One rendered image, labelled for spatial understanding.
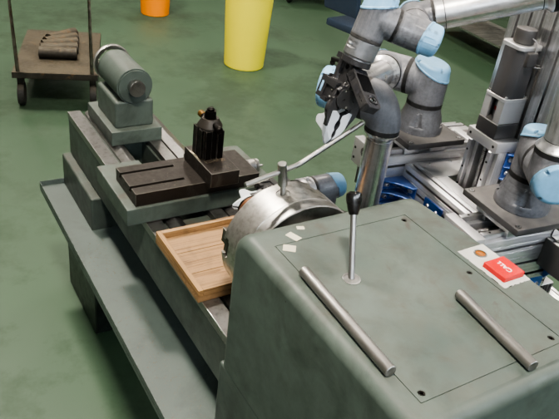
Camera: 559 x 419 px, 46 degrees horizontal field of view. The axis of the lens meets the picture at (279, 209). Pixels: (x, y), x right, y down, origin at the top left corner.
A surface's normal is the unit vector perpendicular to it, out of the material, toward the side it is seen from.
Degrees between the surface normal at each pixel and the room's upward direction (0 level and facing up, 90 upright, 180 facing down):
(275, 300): 90
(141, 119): 90
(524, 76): 90
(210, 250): 0
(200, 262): 0
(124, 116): 90
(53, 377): 0
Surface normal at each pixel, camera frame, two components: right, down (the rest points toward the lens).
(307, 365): -0.85, 0.18
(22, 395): 0.11, -0.84
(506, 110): 0.41, 0.52
